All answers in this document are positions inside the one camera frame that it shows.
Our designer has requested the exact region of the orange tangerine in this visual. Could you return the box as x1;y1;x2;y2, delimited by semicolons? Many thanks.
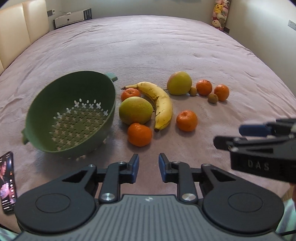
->
176;110;198;132
214;84;230;102
127;123;152;147
196;79;212;96
120;88;141;101

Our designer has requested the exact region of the pink bed blanket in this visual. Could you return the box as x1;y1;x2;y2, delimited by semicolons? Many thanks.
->
1;16;295;195

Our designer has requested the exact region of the wall outlet right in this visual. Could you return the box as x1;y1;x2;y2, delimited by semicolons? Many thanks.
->
288;20;296;30

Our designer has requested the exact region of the yellow banana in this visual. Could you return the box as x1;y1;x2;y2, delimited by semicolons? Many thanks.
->
121;81;173;132

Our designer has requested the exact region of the white bedside cabinet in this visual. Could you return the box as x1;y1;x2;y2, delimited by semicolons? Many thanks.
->
54;8;92;29

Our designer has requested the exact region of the green colander bowl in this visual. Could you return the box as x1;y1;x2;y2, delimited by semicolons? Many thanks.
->
22;71;117;158

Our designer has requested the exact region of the green pear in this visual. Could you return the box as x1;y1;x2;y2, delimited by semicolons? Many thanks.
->
119;96;154;125
166;71;192;95

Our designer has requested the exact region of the wall switch panel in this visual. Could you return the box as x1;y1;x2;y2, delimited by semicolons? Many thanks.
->
47;9;55;16

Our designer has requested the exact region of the cream padded headboard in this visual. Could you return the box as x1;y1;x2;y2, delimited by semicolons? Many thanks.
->
0;1;50;72

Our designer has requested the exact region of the black smartphone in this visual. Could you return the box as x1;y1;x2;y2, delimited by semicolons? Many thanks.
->
0;151;17;215

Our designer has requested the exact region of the small brown kiwi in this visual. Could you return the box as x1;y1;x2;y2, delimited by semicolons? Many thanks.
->
208;93;219;104
189;87;197;96

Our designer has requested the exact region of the hanging plush toy organizer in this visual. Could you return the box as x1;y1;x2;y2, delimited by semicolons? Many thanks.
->
211;0;231;31

